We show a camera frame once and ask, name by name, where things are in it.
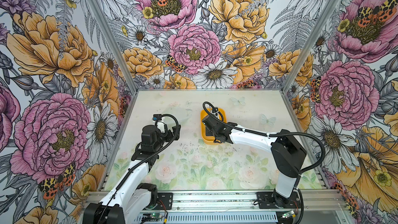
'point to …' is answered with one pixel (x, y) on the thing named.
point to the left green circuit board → (156, 215)
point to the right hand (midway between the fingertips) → (212, 130)
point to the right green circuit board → (290, 213)
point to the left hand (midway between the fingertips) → (173, 130)
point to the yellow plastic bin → (221, 113)
